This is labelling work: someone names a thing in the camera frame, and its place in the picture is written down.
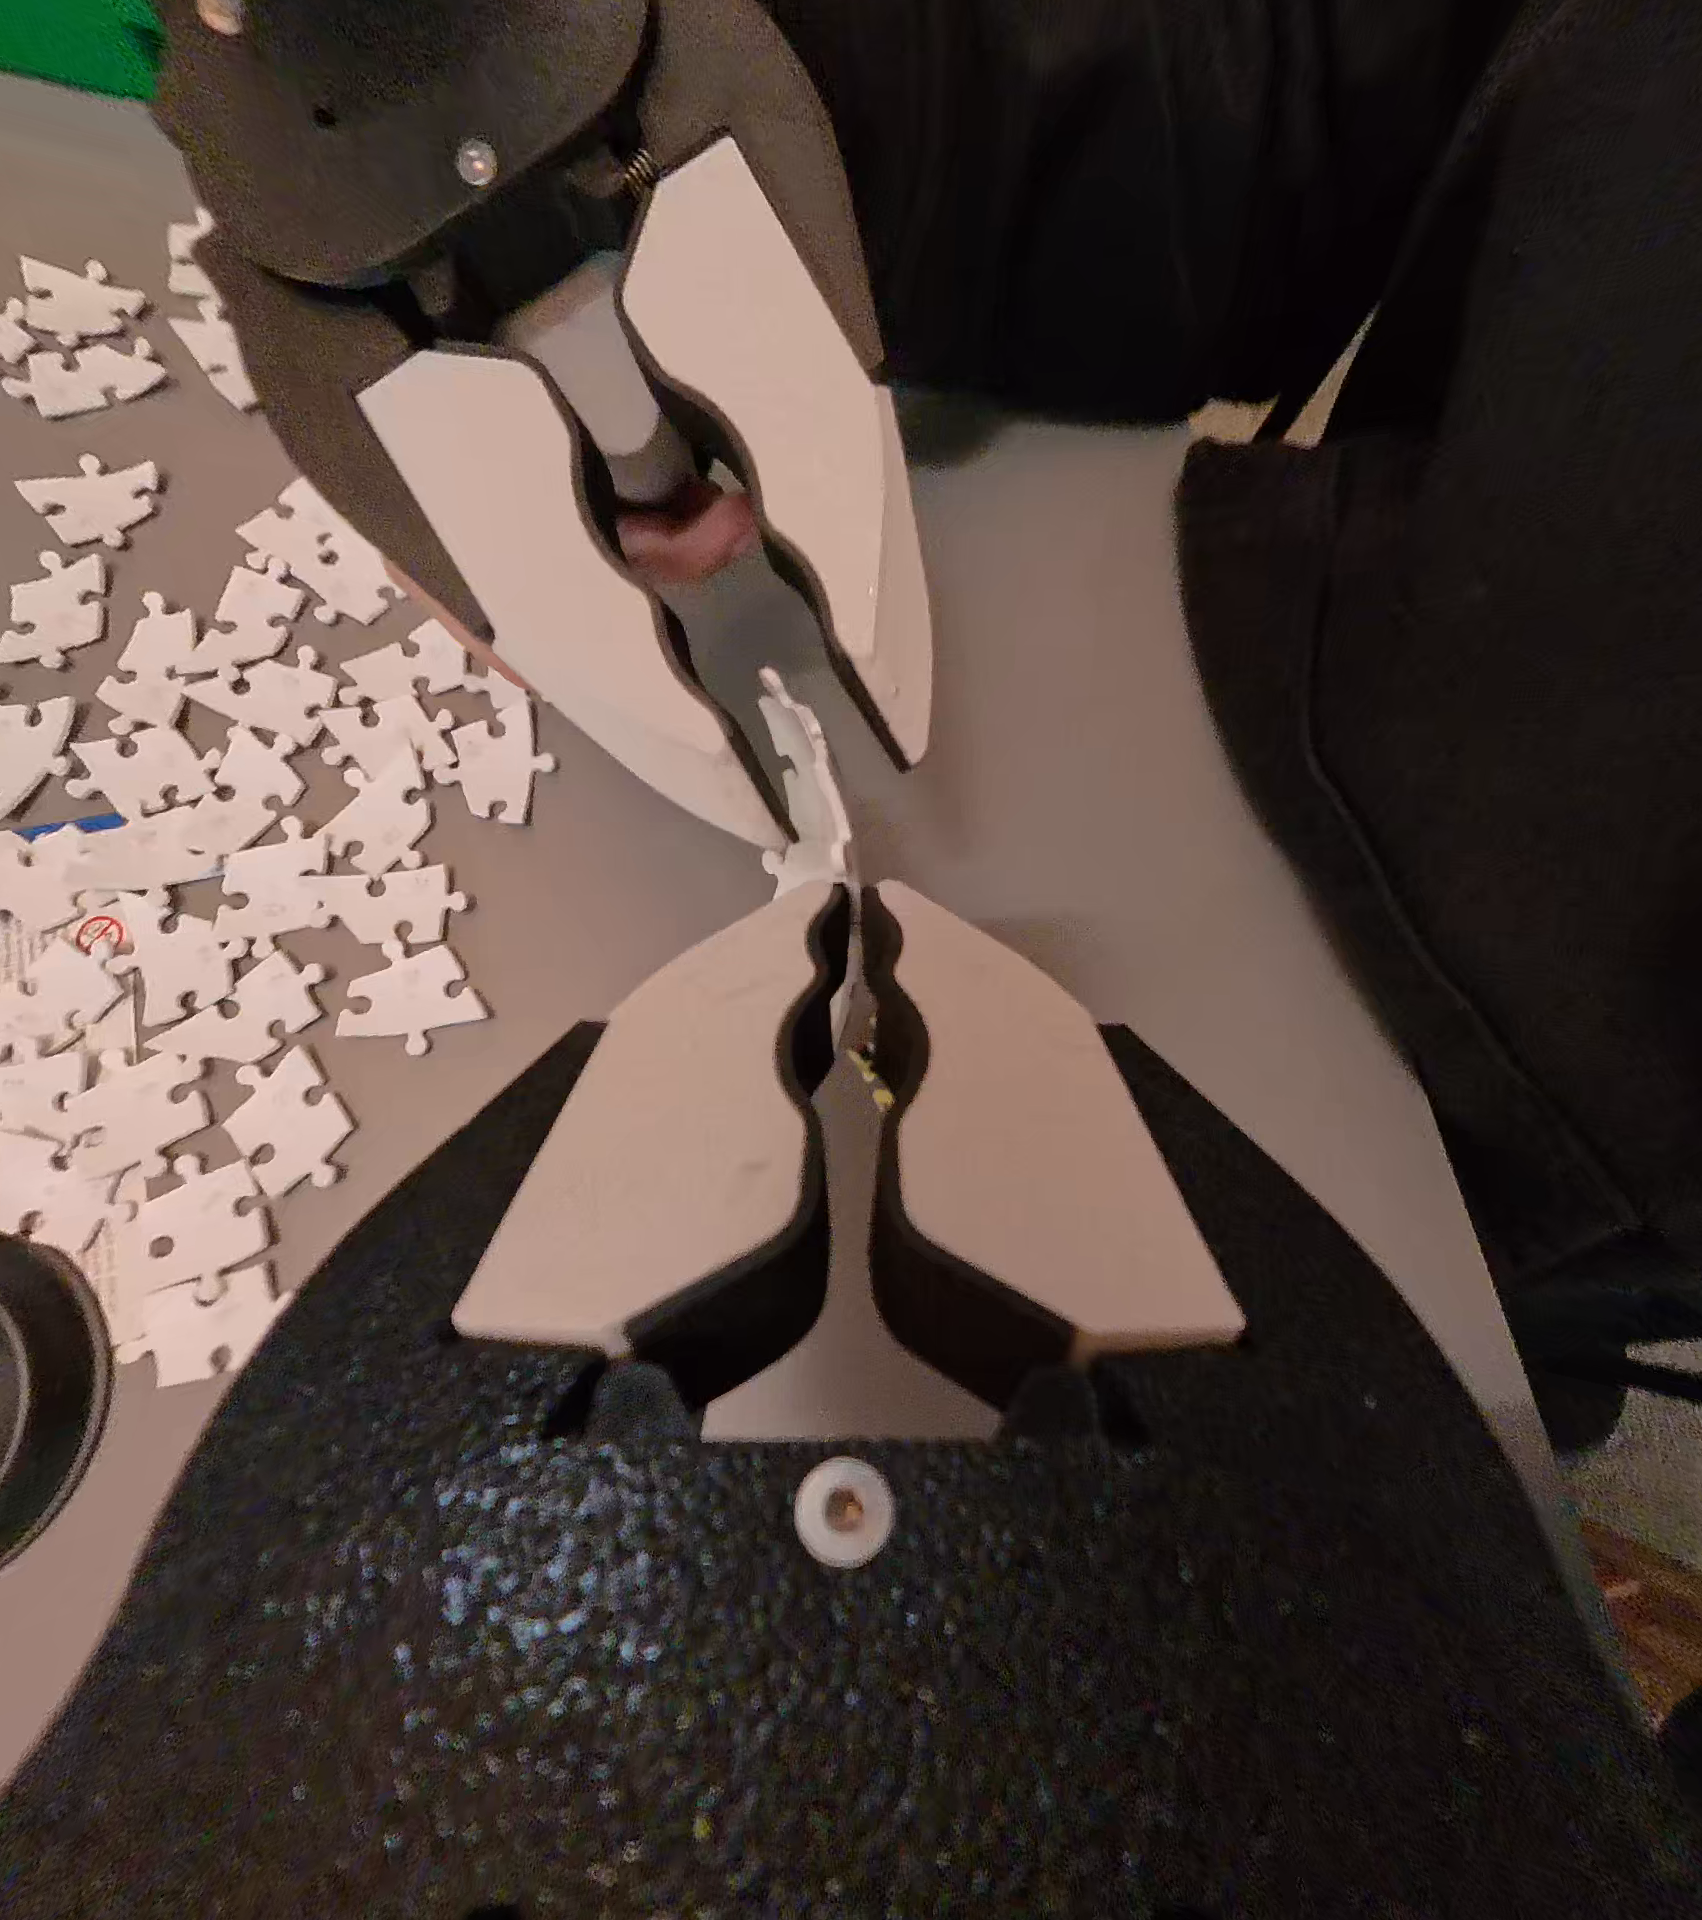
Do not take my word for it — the person's black sweatshirt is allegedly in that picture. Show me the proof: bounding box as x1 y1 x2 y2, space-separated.
762 0 1702 1465

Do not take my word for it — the green object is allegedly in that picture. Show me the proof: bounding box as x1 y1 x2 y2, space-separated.
0 0 164 105

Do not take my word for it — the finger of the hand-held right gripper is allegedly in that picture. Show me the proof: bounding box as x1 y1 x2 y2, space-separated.
357 341 802 846
618 131 935 777

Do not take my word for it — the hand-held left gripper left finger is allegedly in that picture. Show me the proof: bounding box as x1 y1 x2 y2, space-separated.
454 880 858 1408

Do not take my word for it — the person's right hand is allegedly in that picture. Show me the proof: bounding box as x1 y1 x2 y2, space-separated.
624 489 767 586

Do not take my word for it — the black round bowl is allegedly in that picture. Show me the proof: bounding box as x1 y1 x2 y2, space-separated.
0 1214 113 1622

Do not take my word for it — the pile of white puzzle pieces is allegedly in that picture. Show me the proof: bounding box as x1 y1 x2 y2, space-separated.
0 211 556 1393

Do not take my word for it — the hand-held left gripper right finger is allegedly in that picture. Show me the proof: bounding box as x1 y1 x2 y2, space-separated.
862 879 1247 1410

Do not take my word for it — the white puzzle piece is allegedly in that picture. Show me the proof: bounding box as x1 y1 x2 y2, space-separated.
762 664 888 1114

